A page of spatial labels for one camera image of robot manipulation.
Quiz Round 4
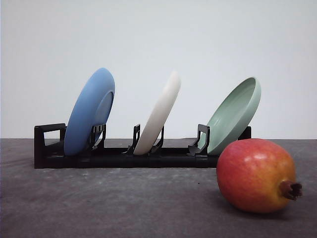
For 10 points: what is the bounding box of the white plate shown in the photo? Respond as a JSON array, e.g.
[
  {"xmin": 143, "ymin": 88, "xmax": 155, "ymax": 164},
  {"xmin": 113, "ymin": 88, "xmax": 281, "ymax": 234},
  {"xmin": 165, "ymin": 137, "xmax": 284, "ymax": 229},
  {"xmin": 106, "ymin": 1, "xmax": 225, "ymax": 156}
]
[{"xmin": 133, "ymin": 71, "xmax": 181, "ymax": 156}]

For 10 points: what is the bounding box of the red yellow pomegranate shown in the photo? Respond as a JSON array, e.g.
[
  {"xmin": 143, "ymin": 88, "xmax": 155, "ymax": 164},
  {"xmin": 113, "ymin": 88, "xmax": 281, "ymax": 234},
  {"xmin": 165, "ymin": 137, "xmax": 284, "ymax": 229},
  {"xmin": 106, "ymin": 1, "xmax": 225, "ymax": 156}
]
[{"xmin": 216, "ymin": 138, "xmax": 303, "ymax": 213}]

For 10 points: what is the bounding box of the blue plate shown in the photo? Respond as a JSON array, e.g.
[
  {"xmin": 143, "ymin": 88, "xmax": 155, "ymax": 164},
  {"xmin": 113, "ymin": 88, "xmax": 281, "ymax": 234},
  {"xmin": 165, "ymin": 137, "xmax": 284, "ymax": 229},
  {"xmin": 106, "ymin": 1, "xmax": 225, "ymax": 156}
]
[{"xmin": 64, "ymin": 67, "xmax": 115, "ymax": 157}]

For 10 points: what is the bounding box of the green plate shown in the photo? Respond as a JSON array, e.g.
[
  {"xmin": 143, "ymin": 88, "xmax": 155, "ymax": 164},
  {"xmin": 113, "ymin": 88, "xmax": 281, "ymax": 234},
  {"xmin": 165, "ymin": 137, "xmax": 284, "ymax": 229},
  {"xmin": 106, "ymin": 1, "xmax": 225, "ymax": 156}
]
[{"xmin": 199, "ymin": 77, "xmax": 262, "ymax": 155}]

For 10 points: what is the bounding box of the black plastic dish rack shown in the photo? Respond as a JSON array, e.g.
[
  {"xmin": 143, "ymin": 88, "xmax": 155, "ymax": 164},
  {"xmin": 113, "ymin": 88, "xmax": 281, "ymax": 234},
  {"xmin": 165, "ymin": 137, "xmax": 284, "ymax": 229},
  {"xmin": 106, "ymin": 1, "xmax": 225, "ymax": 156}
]
[{"xmin": 34, "ymin": 123, "xmax": 252, "ymax": 169}]

